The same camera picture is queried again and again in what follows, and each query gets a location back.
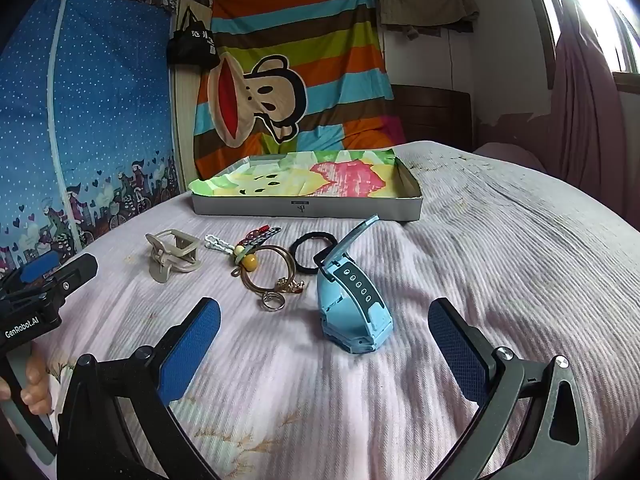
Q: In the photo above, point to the striped monkey blanket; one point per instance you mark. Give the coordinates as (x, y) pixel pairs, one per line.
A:
(320, 35)

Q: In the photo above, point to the person's left hand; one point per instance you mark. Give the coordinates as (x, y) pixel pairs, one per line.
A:
(39, 385)

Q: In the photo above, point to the small gold charm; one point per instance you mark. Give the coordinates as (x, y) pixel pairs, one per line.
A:
(290, 286)

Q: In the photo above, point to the beige hair claw clip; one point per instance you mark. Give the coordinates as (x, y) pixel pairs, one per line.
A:
(165, 260)

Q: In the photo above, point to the dark wooden headboard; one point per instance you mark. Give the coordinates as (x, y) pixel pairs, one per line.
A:
(435, 115)

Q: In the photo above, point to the olive hanging cloth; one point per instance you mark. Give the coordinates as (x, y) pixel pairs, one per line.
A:
(425, 5)

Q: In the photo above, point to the window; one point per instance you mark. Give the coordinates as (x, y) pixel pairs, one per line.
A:
(605, 15)

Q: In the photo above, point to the black hair clip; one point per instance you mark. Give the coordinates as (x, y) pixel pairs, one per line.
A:
(267, 238)

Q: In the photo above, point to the light blue smart watch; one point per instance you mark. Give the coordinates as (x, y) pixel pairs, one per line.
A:
(350, 320)

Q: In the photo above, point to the pink pillow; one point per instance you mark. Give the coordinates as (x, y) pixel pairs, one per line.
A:
(510, 157)

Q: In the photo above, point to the black tote bag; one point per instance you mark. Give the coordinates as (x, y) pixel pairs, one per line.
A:
(192, 42)

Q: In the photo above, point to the blue dotted fabric wardrobe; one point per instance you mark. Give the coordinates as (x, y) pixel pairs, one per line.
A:
(100, 110)

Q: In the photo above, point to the pink curtain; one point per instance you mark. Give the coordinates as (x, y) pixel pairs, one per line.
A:
(580, 120)

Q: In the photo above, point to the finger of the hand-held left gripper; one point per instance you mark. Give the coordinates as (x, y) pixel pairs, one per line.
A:
(39, 266)
(75, 270)

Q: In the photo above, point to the colourful painted paper sheet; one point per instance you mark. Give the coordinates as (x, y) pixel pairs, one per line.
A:
(280, 177)

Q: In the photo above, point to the white plastic hair clip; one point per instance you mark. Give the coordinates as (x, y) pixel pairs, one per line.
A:
(216, 243)

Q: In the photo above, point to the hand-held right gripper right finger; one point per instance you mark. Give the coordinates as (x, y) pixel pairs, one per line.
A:
(457, 355)

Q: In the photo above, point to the grey cardboard box tray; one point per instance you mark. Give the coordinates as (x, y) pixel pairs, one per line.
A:
(310, 207)

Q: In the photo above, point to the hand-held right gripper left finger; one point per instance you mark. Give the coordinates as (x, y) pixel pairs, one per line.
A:
(192, 350)

